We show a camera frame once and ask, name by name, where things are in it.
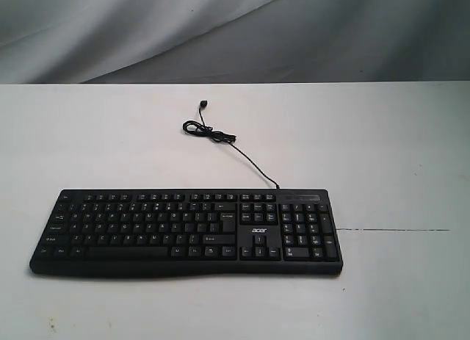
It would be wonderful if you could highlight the black keyboard USB cable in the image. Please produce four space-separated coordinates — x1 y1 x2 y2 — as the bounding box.
182 99 281 190

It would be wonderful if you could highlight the black Acer keyboard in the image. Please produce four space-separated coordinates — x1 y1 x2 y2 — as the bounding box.
29 189 343 278

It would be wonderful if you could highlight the grey backdrop cloth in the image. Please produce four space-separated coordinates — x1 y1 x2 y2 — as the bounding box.
1 0 469 84

